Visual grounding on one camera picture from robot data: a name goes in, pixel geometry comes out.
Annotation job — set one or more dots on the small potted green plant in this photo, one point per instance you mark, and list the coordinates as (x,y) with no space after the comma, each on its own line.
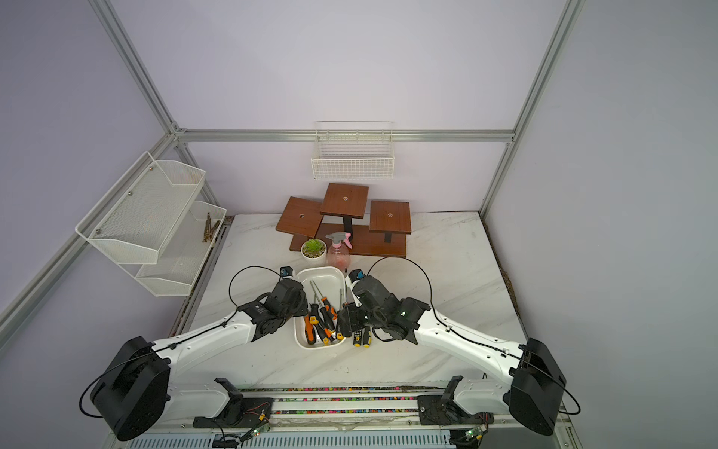
(314,252)

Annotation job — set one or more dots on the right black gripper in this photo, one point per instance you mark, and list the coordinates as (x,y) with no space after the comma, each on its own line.
(354,319)

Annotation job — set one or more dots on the upper white mesh shelf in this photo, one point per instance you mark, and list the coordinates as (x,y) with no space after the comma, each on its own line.
(135,222)

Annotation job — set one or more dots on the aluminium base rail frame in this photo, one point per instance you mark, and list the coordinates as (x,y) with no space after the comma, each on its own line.
(345,417)

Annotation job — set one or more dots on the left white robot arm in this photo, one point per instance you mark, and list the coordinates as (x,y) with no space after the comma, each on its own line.
(144,383)

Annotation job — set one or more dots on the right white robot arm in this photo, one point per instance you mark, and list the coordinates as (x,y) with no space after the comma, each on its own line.
(528,381)

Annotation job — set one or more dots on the brown wooden tiered stand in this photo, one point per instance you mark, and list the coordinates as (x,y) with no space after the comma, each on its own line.
(377,227)

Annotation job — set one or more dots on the white mesh shelf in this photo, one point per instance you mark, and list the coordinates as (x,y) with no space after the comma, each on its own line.
(179,266)
(135,222)

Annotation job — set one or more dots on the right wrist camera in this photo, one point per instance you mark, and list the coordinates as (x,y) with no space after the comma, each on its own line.
(355,276)

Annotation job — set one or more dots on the lower white mesh shelf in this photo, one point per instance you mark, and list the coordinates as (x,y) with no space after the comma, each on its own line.
(179,266)

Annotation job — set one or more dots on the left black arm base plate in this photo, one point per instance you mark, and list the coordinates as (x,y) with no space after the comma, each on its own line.
(239,412)

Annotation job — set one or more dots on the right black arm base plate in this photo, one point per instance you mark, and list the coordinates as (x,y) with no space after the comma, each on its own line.
(442,410)

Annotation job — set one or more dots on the brown twigs on shelf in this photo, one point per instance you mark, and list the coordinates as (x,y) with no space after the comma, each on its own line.
(211,226)

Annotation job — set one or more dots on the white wire wall basket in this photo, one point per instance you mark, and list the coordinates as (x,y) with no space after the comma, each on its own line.
(353,151)

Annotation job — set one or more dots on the pink spray bottle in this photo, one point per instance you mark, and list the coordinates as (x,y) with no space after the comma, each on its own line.
(339,250)

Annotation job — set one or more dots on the aluminium cage frame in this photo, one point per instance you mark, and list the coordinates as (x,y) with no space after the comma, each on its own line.
(20,313)

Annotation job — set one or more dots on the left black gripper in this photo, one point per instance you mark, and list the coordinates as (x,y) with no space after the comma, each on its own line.
(303,307)

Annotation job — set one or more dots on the white plastic storage box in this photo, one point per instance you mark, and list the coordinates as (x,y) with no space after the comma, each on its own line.
(331,283)

